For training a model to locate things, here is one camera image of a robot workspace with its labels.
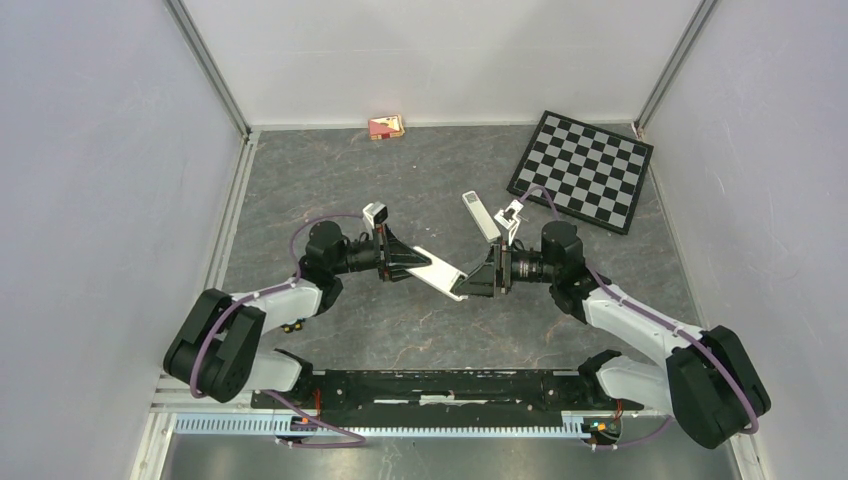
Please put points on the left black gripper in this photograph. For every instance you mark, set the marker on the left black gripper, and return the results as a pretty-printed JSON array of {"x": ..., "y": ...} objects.
[{"x": 398, "y": 256}]

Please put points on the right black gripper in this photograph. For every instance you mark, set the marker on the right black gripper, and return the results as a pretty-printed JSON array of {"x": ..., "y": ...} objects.
[{"x": 490, "y": 275}]

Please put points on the white remote red buttons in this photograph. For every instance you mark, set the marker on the white remote red buttons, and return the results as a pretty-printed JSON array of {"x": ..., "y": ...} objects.
[{"x": 439, "y": 274}]

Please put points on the slim white remote control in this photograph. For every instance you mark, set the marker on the slim white remote control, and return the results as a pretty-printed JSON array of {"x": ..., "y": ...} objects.
[{"x": 479, "y": 213}]

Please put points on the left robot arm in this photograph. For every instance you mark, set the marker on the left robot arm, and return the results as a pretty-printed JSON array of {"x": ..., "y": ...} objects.
[{"x": 216, "y": 351}]

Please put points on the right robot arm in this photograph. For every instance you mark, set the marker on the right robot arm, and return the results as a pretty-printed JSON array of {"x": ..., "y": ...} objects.
[{"x": 703, "y": 379}]

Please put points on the red yellow small box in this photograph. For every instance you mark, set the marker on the red yellow small box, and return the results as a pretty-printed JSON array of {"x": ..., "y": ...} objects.
[{"x": 387, "y": 127}]

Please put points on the blue owl toy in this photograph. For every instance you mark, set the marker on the blue owl toy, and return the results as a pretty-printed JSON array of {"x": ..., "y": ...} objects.
[{"x": 295, "y": 326}]

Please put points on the black white chessboard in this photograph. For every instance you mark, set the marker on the black white chessboard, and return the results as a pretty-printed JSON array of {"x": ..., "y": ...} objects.
[{"x": 591, "y": 173}]

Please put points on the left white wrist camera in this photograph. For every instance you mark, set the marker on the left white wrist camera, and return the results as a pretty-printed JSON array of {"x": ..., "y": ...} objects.
[{"x": 375, "y": 215}]

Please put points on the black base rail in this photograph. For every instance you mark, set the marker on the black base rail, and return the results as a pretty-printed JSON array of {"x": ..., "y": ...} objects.
[{"x": 450, "y": 398}]

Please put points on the white cable duct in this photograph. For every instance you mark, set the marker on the white cable duct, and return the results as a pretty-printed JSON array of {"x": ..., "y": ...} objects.
[{"x": 290, "y": 426}]

